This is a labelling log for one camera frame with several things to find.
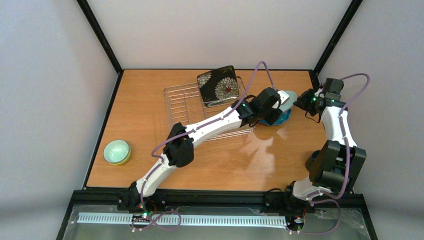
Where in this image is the light green round plate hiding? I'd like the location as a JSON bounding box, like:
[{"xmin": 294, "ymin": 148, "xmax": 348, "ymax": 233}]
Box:
[{"xmin": 279, "ymin": 90, "xmax": 298, "ymax": 113}]

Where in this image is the black floral square plate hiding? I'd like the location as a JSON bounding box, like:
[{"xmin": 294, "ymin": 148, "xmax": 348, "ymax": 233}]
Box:
[{"xmin": 196, "ymin": 65, "xmax": 240, "ymax": 107}]

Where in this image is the wire metal dish rack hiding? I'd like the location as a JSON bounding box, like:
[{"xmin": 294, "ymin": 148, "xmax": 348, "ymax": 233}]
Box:
[{"xmin": 163, "ymin": 82, "xmax": 239, "ymax": 129}]

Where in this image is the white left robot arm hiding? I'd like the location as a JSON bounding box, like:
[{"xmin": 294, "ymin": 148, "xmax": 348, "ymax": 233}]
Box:
[{"xmin": 118, "ymin": 87, "xmax": 290, "ymax": 211}]

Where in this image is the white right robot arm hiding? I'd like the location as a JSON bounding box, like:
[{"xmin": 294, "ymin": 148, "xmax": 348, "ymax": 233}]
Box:
[{"xmin": 284, "ymin": 78, "xmax": 367, "ymax": 212}]

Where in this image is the blue polka dot plate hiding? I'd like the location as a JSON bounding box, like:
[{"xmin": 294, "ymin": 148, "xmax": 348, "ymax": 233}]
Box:
[{"xmin": 259, "ymin": 109, "xmax": 292, "ymax": 127}]

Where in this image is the dark green cup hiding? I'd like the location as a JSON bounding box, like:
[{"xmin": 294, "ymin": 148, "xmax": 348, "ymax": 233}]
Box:
[{"xmin": 305, "ymin": 150, "xmax": 320, "ymax": 171}]

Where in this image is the green yellow small bowl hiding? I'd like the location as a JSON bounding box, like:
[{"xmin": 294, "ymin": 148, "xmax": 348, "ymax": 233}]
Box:
[{"xmin": 103, "ymin": 139, "xmax": 131, "ymax": 165}]

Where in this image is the black frame post right rear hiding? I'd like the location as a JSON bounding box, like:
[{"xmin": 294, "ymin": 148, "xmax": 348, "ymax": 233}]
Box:
[{"xmin": 313, "ymin": 0, "xmax": 363, "ymax": 77}]

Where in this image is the black frame post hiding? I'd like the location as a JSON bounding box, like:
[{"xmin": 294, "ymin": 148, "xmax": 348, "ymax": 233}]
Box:
[
  {"xmin": 313, "ymin": 0, "xmax": 363, "ymax": 77},
  {"xmin": 76, "ymin": 0, "xmax": 124, "ymax": 75}
]

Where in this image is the white slotted cable duct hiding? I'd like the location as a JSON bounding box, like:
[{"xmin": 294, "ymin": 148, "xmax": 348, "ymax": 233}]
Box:
[{"xmin": 76, "ymin": 212, "xmax": 287, "ymax": 229}]

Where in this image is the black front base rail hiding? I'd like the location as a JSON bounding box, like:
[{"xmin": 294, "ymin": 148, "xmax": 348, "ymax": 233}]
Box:
[{"xmin": 56, "ymin": 188, "xmax": 379, "ymax": 240}]

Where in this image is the black frame post left rear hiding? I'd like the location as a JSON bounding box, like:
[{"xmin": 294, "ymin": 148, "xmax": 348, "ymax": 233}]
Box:
[{"xmin": 76, "ymin": 0, "xmax": 124, "ymax": 75}]

